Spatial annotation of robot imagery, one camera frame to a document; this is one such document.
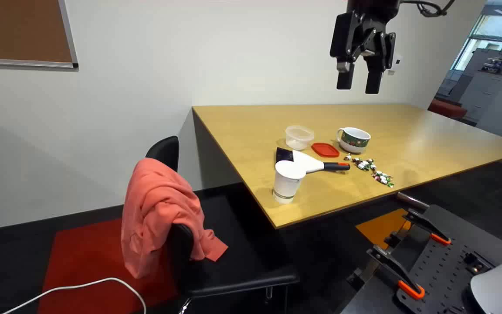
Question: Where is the red sofa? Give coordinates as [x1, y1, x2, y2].
[426, 96, 468, 122]

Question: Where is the orange black equipment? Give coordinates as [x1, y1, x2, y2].
[337, 190, 502, 314]

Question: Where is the orange floor mat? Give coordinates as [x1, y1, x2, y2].
[353, 208, 414, 251]

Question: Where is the small black object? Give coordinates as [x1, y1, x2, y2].
[273, 145, 296, 164]

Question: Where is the salmon pink cloth garment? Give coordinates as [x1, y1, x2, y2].
[118, 155, 229, 281]

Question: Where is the red plastic lid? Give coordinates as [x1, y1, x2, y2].
[310, 141, 341, 160]

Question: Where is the black clamp with orange tip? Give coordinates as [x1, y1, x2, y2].
[365, 246, 426, 303]
[404, 208, 454, 248]

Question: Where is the black office chair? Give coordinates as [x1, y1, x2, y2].
[144, 134, 299, 314]

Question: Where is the brown cork notice board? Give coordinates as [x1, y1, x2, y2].
[0, 0, 79, 71]

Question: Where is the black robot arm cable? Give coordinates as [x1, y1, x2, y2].
[400, 0, 456, 19]

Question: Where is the white floor cable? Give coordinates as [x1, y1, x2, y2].
[1, 276, 149, 314]

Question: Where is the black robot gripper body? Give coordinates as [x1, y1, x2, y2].
[343, 0, 404, 47]

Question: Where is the white paper cup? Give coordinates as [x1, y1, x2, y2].
[271, 159, 308, 206]

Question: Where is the red floor rug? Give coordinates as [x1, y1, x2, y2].
[36, 216, 177, 314]

